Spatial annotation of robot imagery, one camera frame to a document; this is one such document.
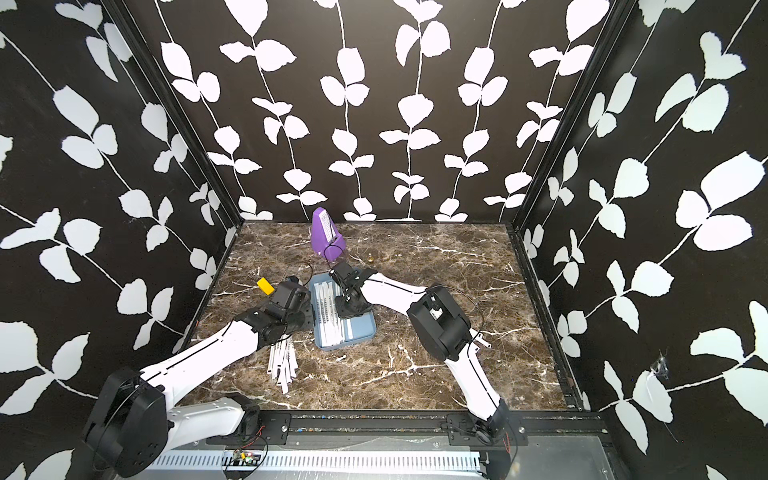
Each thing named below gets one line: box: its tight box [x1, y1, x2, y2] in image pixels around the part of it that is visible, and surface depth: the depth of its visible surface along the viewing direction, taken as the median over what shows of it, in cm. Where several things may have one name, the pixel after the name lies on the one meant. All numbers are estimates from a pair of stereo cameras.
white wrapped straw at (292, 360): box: [287, 336, 298, 379], surface depth 87 cm
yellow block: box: [256, 277, 275, 296], surface depth 102 cm
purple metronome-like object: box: [311, 207, 346, 263], surface depth 106 cm
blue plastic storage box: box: [309, 272, 377, 351], surface depth 92 cm
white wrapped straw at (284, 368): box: [280, 344, 291, 395], surface depth 85 cm
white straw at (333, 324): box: [326, 281, 342, 346], surface depth 93 cm
